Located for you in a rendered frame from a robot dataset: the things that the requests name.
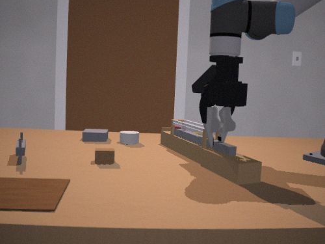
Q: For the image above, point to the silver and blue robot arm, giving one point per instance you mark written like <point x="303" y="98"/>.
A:
<point x="257" y="19"/>

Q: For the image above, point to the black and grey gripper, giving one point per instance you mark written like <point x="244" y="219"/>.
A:
<point x="233" y="95"/>

